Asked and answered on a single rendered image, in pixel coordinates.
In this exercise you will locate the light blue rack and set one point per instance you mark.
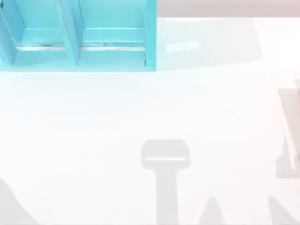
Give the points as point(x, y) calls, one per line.
point(112, 35)

